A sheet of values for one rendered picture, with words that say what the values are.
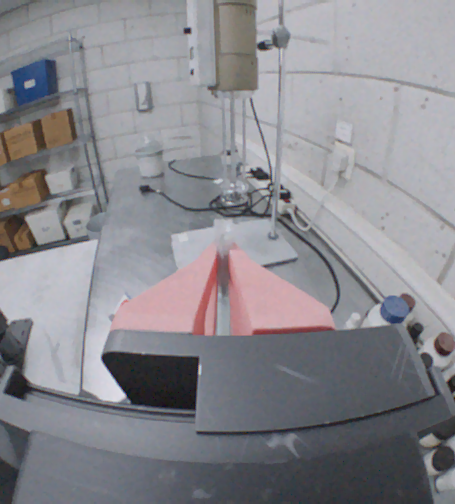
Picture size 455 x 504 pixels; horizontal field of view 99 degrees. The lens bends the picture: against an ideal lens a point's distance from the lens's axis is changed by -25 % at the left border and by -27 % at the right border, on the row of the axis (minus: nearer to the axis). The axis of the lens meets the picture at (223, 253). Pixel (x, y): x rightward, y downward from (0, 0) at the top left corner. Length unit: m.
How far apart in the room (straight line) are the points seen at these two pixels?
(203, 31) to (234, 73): 0.10
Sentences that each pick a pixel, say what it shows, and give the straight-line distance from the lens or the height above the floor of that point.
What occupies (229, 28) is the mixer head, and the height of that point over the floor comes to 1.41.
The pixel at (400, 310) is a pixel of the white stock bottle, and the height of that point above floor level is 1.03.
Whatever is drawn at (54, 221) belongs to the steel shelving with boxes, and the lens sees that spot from 2.57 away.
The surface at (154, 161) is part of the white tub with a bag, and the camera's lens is 1.22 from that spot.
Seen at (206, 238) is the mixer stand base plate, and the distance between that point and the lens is 0.71.
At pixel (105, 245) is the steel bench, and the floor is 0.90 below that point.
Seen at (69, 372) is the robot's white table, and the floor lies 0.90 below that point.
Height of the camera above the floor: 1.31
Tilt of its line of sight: 37 degrees down
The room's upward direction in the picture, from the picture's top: 2 degrees counter-clockwise
